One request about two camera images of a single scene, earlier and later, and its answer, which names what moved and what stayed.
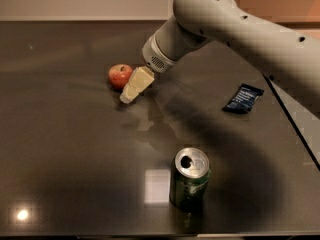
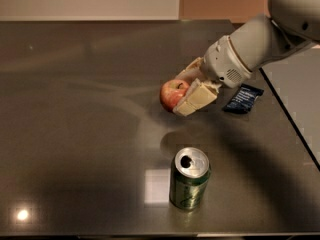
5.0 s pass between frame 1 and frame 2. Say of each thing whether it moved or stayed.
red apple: moved
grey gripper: moved
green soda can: stayed
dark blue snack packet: stayed
